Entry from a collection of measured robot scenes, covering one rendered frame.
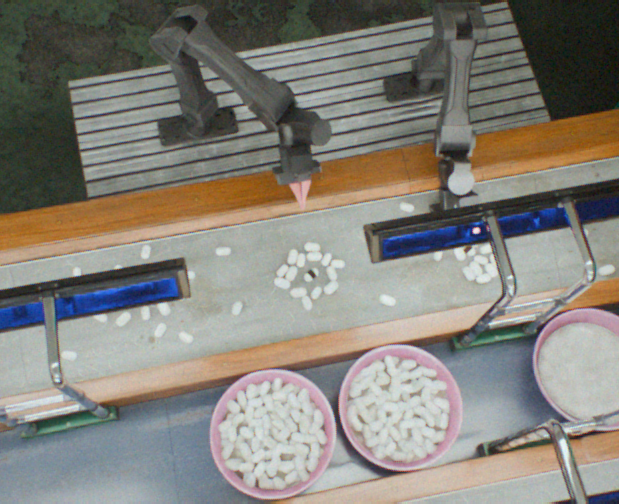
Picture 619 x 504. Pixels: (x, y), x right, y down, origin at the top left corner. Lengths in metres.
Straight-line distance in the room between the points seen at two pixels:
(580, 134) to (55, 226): 1.27
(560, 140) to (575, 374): 0.57
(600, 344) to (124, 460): 1.09
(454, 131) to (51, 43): 1.75
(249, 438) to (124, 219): 0.58
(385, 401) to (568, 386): 0.41
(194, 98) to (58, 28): 1.32
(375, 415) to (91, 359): 0.64
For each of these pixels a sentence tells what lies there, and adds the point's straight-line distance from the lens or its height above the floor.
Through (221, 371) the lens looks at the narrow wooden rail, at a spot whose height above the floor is 0.76.
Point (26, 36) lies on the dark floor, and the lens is 3.13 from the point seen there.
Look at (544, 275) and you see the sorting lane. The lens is 1.93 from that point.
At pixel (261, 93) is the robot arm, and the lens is 1.65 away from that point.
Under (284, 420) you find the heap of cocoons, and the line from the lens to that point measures 1.76.
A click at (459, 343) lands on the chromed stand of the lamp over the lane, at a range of 1.85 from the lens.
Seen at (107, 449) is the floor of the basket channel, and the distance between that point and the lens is 1.84.
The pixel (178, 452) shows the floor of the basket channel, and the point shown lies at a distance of 1.82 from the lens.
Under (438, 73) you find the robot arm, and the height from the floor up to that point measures 0.81.
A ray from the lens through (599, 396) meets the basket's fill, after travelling 1.91.
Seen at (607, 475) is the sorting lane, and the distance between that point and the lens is 1.87.
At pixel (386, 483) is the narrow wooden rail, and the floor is 0.76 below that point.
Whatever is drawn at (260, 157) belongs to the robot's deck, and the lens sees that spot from 2.02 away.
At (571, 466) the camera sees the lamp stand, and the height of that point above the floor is 1.12.
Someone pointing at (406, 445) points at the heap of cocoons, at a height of 0.74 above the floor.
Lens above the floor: 2.47
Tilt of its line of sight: 70 degrees down
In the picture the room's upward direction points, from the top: 7 degrees clockwise
